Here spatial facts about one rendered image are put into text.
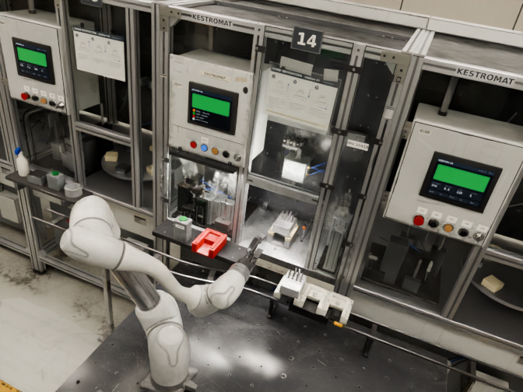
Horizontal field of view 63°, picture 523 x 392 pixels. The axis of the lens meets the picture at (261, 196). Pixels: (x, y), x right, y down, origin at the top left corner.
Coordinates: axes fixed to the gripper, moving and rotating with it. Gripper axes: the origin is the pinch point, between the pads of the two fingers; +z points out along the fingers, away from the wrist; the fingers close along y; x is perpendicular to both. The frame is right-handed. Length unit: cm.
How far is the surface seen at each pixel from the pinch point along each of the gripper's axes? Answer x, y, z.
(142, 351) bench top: 33, -44, -44
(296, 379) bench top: -34, -44, -26
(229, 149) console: 28.2, 32.4, 20.5
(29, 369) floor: 117, -112, -41
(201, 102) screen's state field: 44, 53, 18
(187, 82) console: 52, 60, 21
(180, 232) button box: 47, -16, 8
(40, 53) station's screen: 138, 56, 18
